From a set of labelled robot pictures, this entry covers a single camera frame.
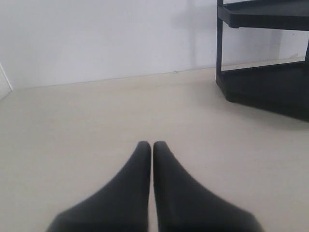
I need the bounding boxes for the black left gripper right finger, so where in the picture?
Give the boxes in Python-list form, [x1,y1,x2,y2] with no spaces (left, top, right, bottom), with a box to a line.
[153,141,263,232]

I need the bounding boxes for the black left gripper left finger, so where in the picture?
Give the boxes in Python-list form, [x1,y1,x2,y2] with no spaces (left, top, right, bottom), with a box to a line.
[47,141,151,232]

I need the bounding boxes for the black metal shelf rack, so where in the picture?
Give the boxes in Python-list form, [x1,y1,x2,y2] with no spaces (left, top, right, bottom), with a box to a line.
[215,0,309,121]

